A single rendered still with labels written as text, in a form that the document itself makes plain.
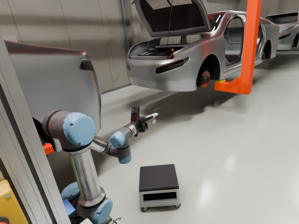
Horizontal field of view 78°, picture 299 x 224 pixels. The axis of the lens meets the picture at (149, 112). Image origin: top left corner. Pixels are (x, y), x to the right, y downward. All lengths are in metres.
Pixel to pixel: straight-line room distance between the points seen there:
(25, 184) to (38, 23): 5.56
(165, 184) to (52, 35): 5.05
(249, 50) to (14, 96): 3.60
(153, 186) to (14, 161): 1.60
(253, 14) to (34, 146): 3.60
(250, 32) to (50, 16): 4.79
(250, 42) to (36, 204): 3.63
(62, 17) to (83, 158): 5.60
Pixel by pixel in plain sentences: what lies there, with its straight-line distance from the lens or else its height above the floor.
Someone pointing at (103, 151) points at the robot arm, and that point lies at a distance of 1.09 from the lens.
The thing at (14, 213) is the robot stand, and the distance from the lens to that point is 0.48.
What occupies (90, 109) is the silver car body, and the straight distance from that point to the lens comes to 2.04.
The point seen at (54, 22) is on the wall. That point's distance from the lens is 6.07.
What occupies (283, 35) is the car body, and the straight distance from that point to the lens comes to 8.76.
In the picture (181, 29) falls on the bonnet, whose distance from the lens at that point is 4.18.
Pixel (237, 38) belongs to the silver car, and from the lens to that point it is 7.78.
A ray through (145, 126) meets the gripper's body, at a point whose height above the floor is 1.19.
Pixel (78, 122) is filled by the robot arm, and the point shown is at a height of 1.44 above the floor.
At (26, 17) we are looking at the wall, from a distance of 5.89.
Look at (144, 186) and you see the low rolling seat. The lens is 1.97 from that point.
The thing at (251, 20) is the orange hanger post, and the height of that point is 1.78.
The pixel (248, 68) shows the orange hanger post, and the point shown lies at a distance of 3.82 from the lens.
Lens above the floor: 1.70
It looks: 22 degrees down
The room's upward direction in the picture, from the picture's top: 6 degrees counter-clockwise
